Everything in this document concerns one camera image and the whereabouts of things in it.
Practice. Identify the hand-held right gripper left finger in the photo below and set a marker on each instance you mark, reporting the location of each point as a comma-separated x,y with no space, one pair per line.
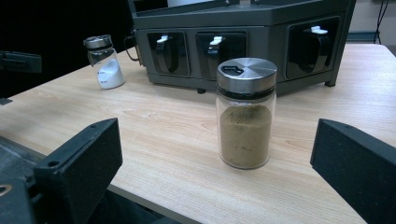
81,168

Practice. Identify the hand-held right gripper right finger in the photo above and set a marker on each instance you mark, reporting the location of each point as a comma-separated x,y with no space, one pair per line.
358,168

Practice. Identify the brown spice glass jar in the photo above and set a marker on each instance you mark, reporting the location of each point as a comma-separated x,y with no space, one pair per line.
246,137

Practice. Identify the white spice glass jar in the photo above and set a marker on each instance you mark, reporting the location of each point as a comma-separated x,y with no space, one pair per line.
109,74

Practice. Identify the dark grey bar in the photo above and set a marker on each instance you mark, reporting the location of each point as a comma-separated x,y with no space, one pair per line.
18,62

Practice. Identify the dark translucent seasoning container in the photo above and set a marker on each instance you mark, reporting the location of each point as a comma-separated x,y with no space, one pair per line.
168,56
221,53
311,49

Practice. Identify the grey seasoning rack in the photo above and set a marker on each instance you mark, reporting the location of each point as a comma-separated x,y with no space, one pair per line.
267,46

